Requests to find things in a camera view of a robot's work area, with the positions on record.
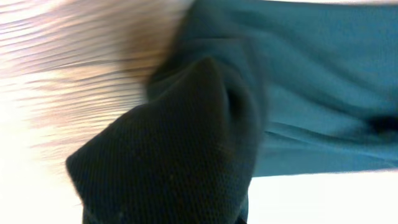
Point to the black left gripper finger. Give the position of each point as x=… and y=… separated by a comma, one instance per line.
x=185, y=157

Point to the black t-shirt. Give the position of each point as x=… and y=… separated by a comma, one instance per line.
x=323, y=78

